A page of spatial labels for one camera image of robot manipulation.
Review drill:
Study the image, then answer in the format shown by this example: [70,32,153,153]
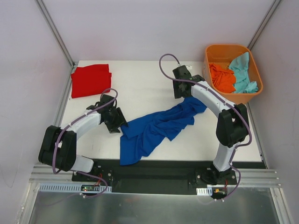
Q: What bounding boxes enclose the blue t shirt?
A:
[120,97,207,166]

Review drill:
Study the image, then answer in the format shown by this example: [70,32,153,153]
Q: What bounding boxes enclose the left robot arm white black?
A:
[38,94,128,182]

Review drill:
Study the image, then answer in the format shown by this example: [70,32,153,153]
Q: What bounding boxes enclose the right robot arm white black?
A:
[173,65,249,185]

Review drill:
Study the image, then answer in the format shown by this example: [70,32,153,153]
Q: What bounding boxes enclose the orange t shirt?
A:
[209,63,236,93]

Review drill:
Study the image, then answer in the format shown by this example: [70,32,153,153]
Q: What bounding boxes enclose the folded red t shirt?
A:
[71,64,112,98]

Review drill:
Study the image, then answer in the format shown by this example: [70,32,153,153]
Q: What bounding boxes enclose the teal t shirt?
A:
[228,52,258,93]

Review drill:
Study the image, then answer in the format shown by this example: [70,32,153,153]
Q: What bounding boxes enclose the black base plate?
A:
[71,158,239,194]

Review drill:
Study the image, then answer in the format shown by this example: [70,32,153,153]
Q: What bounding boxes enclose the aluminium rail front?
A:
[29,164,282,188]

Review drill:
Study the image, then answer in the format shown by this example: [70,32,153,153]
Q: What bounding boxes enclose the left grey cable duct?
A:
[39,183,112,194]

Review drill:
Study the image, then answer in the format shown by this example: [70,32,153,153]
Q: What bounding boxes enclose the grey cable duct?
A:
[196,187,213,196]
[39,183,112,194]

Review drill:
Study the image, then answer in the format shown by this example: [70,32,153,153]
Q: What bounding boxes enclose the right grey cable duct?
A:
[196,187,213,196]

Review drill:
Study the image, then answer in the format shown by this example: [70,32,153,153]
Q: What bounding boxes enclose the left aluminium frame post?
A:
[35,0,76,67]

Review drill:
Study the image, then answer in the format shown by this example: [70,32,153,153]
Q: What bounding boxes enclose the aluminium frame post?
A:
[35,0,76,67]
[247,0,283,50]

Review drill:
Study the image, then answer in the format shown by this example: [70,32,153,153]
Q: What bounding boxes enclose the right aluminium frame post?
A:
[247,0,283,50]

